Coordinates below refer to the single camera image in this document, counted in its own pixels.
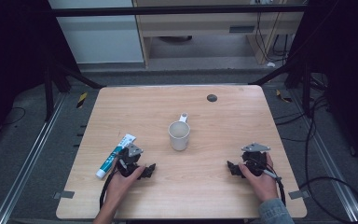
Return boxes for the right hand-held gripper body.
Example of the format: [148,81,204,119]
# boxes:
[241,142,271,177]

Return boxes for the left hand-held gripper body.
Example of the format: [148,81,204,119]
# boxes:
[117,143,145,178]

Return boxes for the person's left hand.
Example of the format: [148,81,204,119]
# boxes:
[104,164,147,205]

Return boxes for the person's right hand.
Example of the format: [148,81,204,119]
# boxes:
[238,152,280,203]

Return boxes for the white and teal toothpaste tube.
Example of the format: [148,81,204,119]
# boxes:
[95,133,137,180]

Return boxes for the white cup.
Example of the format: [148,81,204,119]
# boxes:
[167,112,191,152]

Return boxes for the yellow and black tape strip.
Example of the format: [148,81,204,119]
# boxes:
[275,89,293,104]
[76,91,89,109]

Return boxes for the black metal stand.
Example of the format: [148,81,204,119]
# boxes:
[249,55,313,117]
[42,55,106,123]

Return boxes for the white cabinet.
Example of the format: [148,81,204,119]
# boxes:
[48,0,145,65]

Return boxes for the wooden desk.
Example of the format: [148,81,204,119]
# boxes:
[132,0,307,67]

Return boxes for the right hand-held gripper cable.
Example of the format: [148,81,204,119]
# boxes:
[255,160,287,207]

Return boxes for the hand-held gripper cable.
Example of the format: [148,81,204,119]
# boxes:
[99,161,120,210]
[255,160,287,207]

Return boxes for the left hand-held gripper cable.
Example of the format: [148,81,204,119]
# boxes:
[99,161,120,210]

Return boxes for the black floor cable loop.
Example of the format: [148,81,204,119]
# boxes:
[303,92,358,224]

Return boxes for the grey metal table bracket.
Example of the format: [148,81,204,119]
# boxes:
[288,189,311,201]
[53,190,76,200]

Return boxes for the aluminium floor rail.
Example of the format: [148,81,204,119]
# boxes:
[0,92,68,224]
[288,90,358,224]

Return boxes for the black cables under desk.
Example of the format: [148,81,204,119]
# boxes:
[255,12,293,64]

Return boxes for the black horizontal frame bar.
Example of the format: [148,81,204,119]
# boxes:
[48,4,309,18]

